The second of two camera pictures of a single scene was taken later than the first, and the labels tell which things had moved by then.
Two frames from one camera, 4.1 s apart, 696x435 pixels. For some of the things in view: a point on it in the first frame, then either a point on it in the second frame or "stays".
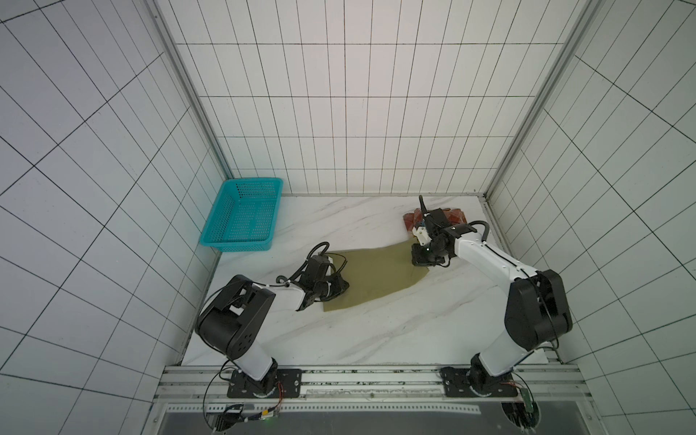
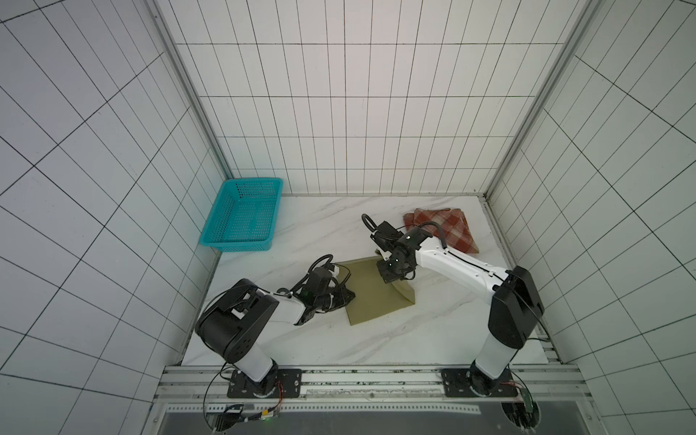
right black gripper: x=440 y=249 → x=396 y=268
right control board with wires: x=524 y=415 stays
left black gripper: x=339 y=287 → x=342 y=292
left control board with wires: x=234 y=414 stays
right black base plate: x=464 y=382 stays
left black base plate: x=285 y=383 stays
